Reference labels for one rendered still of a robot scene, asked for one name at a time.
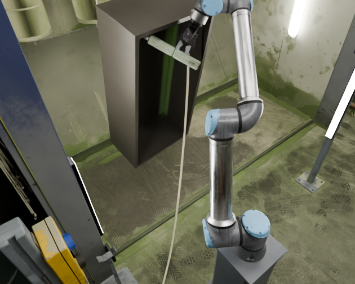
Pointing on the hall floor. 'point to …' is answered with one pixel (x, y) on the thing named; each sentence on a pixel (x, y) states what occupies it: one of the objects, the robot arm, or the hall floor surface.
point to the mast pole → (325, 148)
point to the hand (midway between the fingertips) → (179, 56)
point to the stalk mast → (23, 252)
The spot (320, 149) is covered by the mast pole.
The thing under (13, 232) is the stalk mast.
